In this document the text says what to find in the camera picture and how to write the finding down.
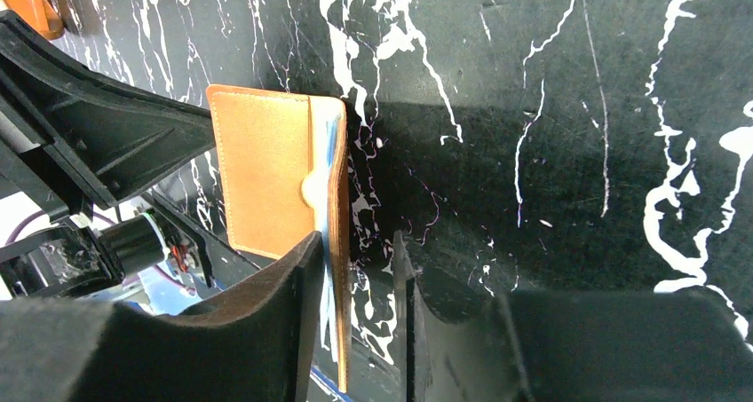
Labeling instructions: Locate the brown leather card holder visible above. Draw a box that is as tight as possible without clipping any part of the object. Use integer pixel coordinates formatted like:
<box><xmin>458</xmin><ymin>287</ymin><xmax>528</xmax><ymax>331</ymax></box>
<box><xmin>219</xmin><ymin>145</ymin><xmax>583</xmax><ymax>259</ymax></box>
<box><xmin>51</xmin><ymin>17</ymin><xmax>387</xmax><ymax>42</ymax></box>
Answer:
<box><xmin>206</xmin><ymin>83</ymin><xmax>352</xmax><ymax>392</ymax></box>

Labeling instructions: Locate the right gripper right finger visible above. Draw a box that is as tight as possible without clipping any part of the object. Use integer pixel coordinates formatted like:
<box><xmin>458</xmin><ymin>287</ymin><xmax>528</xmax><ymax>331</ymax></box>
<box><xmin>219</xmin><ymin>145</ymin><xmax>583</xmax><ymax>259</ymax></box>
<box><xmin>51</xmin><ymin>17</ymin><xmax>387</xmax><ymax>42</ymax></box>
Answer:
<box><xmin>392</xmin><ymin>233</ymin><xmax>752</xmax><ymax>401</ymax></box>

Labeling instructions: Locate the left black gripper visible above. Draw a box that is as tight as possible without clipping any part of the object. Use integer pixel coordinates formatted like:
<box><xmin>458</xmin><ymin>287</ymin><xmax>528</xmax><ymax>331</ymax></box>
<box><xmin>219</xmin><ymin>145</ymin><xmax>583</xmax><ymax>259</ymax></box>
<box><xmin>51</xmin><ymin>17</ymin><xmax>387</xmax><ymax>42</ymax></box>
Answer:
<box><xmin>0</xmin><ymin>10</ymin><xmax>218</xmax><ymax>301</ymax></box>

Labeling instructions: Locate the orange wooden rack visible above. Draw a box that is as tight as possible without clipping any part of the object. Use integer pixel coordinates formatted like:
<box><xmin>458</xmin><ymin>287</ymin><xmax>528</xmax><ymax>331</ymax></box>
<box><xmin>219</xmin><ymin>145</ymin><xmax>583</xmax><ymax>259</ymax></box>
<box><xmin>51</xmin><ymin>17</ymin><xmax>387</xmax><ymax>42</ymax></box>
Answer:
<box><xmin>1</xmin><ymin>0</ymin><xmax>65</xmax><ymax>40</ymax></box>

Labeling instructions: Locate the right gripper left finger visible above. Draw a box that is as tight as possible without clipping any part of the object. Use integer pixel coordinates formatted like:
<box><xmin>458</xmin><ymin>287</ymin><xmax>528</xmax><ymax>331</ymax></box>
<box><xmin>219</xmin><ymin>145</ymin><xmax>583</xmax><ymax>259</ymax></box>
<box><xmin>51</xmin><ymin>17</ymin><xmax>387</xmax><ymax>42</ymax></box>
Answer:
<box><xmin>1</xmin><ymin>232</ymin><xmax>323</xmax><ymax>401</ymax></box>

